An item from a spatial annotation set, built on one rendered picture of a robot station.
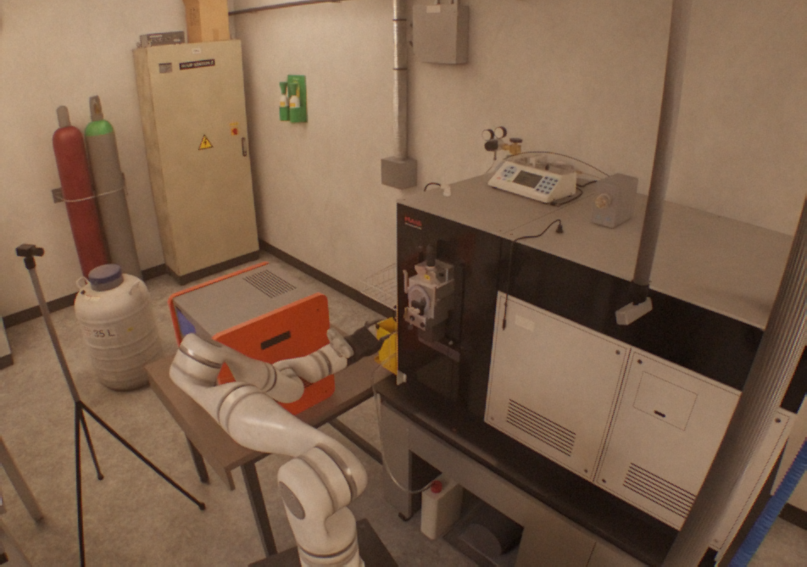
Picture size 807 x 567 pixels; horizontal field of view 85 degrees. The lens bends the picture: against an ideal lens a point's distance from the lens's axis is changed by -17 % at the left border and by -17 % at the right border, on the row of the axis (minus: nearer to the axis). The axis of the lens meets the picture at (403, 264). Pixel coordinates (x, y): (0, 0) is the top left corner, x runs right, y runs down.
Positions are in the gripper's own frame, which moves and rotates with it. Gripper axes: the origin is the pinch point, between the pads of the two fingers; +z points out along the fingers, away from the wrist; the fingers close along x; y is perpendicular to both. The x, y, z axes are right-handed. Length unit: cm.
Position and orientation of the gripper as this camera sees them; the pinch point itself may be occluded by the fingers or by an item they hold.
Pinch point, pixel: (390, 324)
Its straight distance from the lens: 145.1
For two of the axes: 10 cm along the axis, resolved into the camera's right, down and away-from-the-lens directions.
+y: -2.8, 7.1, 6.5
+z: 7.1, -3.0, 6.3
